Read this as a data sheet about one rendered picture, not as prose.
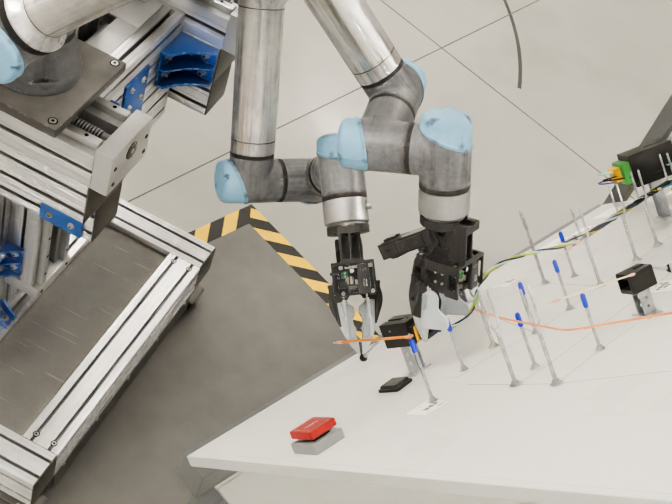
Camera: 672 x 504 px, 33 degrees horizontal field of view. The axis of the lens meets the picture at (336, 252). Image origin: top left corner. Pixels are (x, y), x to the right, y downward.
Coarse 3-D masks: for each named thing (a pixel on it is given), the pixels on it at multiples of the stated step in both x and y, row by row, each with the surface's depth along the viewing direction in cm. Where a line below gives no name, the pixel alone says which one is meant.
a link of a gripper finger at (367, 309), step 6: (366, 300) 187; (372, 300) 188; (360, 306) 188; (366, 306) 188; (372, 306) 188; (360, 312) 188; (366, 312) 188; (372, 312) 188; (366, 318) 188; (372, 318) 188; (366, 324) 188; (372, 324) 188; (366, 330) 188; (372, 330) 188; (366, 336) 188; (372, 336) 188; (360, 342) 189; (366, 342) 188; (366, 348) 188
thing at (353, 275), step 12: (336, 228) 185; (348, 228) 183; (360, 228) 185; (348, 240) 185; (360, 240) 184; (348, 252) 185; (360, 252) 184; (336, 264) 183; (348, 264) 184; (360, 264) 183; (372, 264) 183; (336, 276) 188; (348, 276) 184; (360, 276) 183; (372, 276) 184; (336, 288) 188; (348, 288) 184; (360, 288) 183; (372, 288) 184
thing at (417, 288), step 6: (414, 276) 169; (414, 282) 169; (420, 282) 169; (414, 288) 169; (420, 288) 169; (426, 288) 171; (414, 294) 170; (420, 294) 170; (414, 300) 170; (420, 300) 170; (414, 306) 171; (420, 306) 171; (414, 312) 172; (420, 312) 171
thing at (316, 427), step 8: (304, 424) 164; (312, 424) 163; (320, 424) 161; (328, 424) 162; (296, 432) 162; (304, 432) 161; (312, 432) 160; (320, 432) 161; (304, 440) 163; (312, 440) 161
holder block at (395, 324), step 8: (392, 320) 182; (400, 320) 179; (408, 320) 178; (384, 328) 180; (392, 328) 179; (400, 328) 178; (408, 328) 177; (384, 336) 181; (392, 336) 180; (392, 344) 180; (400, 344) 179; (408, 344) 178
